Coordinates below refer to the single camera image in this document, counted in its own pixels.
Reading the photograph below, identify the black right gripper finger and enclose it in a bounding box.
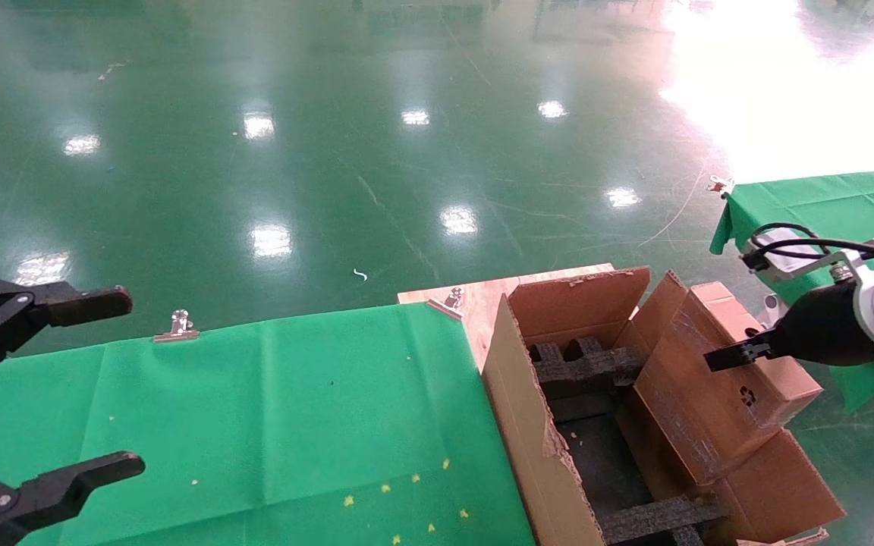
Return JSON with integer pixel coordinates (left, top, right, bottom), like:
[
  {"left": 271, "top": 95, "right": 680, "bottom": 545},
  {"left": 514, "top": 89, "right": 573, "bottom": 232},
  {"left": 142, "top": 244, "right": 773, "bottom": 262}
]
[{"left": 705, "top": 340, "right": 775, "bottom": 372}]

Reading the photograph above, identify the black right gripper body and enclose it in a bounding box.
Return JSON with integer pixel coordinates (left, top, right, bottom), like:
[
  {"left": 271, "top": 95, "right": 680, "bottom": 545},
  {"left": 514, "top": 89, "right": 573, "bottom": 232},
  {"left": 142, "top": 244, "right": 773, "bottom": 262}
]
[{"left": 767, "top": 279, "right": 874, "bottom": 367}]

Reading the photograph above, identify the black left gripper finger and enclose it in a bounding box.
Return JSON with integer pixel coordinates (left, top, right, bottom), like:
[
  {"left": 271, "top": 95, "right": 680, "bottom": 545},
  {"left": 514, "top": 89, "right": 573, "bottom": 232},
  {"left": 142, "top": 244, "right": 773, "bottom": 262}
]
[
  {"left": 0, "top": 280, "right": 134, "bottom": 384},
  {"left": 0, "top": 453, "right": 146, "bottom": 546}
]

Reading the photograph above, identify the small brown cardboard box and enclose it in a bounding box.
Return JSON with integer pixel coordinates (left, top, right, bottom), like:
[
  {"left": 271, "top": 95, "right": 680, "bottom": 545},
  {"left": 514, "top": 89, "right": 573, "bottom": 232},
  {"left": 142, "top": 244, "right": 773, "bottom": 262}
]
[{"left": 633, "top": 281, "right": 825, "bottom": 486}]

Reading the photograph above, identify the large open cardboard carton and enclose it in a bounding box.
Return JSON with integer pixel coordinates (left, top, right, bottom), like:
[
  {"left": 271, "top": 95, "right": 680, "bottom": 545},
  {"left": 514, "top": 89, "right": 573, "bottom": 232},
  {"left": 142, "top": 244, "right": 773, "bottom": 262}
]
[{"left": 481, "top": 265, "right": 847, "bottom": 546}]

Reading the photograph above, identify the green cloth on side table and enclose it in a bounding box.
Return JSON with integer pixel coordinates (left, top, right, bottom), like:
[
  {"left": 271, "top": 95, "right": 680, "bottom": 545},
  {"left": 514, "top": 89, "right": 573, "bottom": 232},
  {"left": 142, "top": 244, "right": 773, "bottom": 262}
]
[{"left": 710, "top": 167, "right": 874, "bottom": 414}]

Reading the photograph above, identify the cross-shaped black foam block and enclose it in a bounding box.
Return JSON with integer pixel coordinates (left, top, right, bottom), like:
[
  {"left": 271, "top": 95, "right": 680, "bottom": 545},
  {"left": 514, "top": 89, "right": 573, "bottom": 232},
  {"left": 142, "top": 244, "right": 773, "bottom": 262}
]
[{"left": 530, "top": 336, "right": 646, "bottom": 401}]

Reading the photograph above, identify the black foam bottom sheet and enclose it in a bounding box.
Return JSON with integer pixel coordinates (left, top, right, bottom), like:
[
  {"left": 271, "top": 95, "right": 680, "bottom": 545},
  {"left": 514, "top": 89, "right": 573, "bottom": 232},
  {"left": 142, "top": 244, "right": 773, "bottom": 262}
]
[{"left": 547, "top": 391, "right": 669, "bottom": 516}]

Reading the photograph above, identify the large green tablecloth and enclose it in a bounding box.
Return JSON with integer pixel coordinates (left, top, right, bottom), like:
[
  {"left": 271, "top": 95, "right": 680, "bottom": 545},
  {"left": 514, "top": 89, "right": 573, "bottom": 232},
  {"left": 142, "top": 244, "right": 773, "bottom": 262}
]
[{"left": 0, "top": 303, "right": 536, "bottom": 546}]

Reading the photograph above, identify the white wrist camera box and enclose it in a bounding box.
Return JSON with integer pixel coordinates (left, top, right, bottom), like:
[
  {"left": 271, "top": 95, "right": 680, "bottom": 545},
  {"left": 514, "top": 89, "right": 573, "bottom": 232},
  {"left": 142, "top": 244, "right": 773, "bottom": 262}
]
[{"left": 744, "top": 227, "right": 825, "bottom": 275}]

